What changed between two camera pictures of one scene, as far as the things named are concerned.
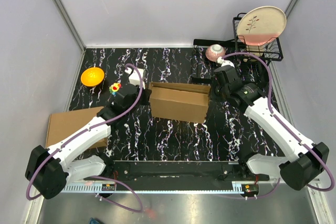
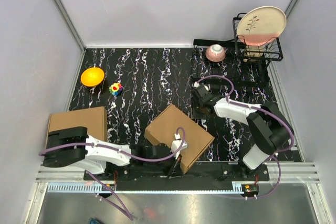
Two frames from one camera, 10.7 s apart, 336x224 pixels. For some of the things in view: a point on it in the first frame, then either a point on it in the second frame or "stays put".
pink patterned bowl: [214, 51] stays put
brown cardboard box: [186, 103] to [163, 129]
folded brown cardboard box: [62, 124] stays put
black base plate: [179, 171] stays put
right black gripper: [215, 83] to [194, 114]
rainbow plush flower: [114, 88] stays put
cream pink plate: [261, 25] stays put
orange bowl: [92, 76] stays put
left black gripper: [147, 94] to [175, 170]
